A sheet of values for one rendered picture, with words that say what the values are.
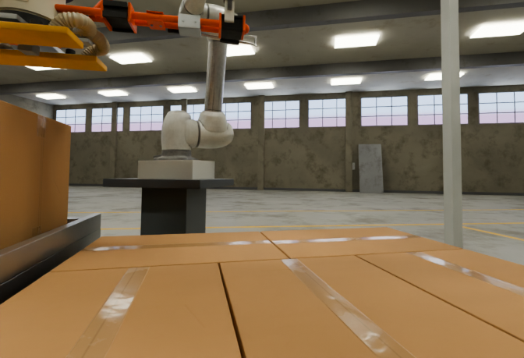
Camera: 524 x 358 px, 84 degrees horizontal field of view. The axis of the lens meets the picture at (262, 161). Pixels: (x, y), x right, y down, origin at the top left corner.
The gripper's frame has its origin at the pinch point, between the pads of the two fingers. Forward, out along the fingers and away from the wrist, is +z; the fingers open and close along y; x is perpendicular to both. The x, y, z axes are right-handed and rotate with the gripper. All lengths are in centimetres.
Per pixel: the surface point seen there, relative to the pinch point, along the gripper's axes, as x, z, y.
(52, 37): -47, 13, 13
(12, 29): -55, 13, 16
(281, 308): 8, 72, 46
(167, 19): -19.2, 1.0, 4.4
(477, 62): 842, -324, -719
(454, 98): 250, -35, -176
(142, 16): -26.6, 0.8, 4.5
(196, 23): -10.3, 1.6, 4.7
